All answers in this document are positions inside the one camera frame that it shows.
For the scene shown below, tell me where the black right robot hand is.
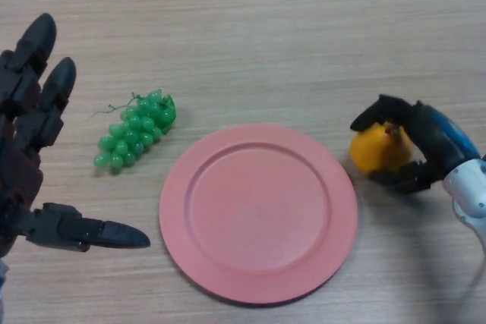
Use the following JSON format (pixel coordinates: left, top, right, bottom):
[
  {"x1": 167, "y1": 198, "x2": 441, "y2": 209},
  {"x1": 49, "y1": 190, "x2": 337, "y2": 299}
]
[{"x1": 349, "y1": 94, "x2": 481, "y2": 195}]

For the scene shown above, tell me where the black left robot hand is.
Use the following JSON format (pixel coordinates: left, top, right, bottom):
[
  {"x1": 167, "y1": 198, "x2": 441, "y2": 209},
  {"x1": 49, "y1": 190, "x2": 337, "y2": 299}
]
[{"x1": 0, "y1": 12, "x2": 152, "y2": 259}]

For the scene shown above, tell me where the green grape bunch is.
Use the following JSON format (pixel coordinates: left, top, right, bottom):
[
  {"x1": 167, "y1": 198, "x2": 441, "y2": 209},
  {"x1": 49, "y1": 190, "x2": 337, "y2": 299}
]
[{"x1": 90, "y1": 89, "x2": 177, "y2": 176}]

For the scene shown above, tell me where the pink round plate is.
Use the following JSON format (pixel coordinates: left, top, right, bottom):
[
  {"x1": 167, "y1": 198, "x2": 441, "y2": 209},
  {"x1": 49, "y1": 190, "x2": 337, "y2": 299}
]
[{"x1": 159, "y1": 123, "x2": 358, "y2": 306}]

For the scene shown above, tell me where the yellow pear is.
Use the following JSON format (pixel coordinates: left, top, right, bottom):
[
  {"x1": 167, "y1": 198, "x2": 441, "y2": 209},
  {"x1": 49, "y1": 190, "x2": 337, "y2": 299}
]
[{"x1": 349, "y1": 121, "x2": 414, "y2": 175}]

